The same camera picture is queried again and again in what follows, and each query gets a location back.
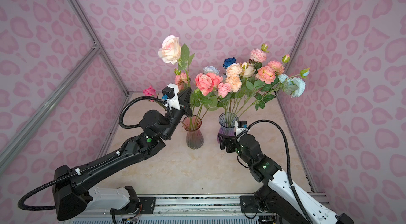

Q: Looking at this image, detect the dark blue artificial rose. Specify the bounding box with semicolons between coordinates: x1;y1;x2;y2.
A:
223;57;236;69

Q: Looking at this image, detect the red glass vase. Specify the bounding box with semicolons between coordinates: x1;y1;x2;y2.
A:
182;115;204;150

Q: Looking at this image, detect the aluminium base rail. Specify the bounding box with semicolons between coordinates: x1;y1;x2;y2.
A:
58;192;337;224

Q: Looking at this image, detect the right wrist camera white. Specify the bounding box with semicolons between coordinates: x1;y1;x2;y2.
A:
234;120;248;138

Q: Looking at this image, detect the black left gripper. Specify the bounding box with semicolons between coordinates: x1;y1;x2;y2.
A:
162;87;192;141

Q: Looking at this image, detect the purple blue glass vase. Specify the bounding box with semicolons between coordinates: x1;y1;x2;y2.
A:
217;113;239;144

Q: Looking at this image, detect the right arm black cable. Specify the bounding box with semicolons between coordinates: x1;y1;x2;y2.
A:
236;119;315;224

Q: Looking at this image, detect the pink carnation double stem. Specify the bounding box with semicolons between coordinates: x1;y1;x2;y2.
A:
250;43;268;63

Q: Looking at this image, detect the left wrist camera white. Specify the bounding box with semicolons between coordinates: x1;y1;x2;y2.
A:
162;83;181;110

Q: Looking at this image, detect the aluminium frame corner post left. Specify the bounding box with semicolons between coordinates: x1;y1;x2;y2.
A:
67;0;130;97

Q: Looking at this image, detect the diagonal aluminium frame bar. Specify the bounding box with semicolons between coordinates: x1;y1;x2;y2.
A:
1;45;99;174

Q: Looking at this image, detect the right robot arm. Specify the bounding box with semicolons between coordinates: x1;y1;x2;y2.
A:
218;134;354;224

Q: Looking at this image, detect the aluminium frame corner post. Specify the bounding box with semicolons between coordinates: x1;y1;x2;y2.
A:
67;0;130;97
275;0;337;91

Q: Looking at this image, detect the magenta pink rose stem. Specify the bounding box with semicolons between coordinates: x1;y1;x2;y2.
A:
142;85;165;108

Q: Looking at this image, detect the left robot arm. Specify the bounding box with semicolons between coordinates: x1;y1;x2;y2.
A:
52;86;192;221

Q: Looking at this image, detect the light pink rose stem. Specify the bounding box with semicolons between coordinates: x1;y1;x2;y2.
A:
207;83;232;114

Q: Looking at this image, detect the peach rose stem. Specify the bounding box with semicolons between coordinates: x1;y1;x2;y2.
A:
225;63;243;116

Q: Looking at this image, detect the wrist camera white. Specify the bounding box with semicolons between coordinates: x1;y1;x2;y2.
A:
162;83;181;110
234;120;248;138

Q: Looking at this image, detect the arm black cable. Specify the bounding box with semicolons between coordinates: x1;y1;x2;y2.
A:
236;119;315;224
17;95;173;211

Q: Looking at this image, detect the red pink rose stem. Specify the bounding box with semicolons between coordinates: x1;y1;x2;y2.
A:
190;73;216;119
206;72;223;98

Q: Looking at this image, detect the aluminium frame corner post right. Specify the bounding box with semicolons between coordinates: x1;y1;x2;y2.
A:
275;0;337;91

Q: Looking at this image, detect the cream white artificial rose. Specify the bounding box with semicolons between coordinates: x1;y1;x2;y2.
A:
158;35;194;77

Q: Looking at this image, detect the pink green carnation stem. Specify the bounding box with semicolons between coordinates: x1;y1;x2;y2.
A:
232;54;290;117

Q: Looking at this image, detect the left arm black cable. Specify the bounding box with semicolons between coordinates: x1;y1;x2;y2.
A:
17;95;173;211

